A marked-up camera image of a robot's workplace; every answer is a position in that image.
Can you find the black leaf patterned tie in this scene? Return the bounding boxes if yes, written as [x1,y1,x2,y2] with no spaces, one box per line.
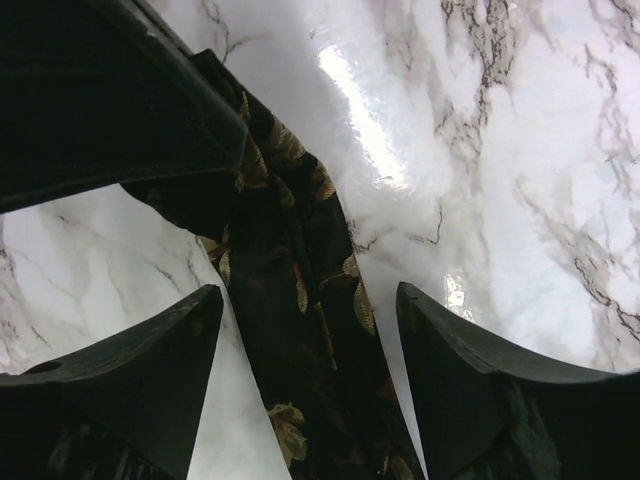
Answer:
[126,50,423,479]

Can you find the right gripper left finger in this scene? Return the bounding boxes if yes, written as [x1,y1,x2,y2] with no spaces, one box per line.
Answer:
[1,285,223,479]

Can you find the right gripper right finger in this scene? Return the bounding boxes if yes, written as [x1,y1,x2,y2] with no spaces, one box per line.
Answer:
[396,283,639,479]

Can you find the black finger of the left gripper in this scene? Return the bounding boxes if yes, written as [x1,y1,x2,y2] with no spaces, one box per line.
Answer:
[1,1,247,212]

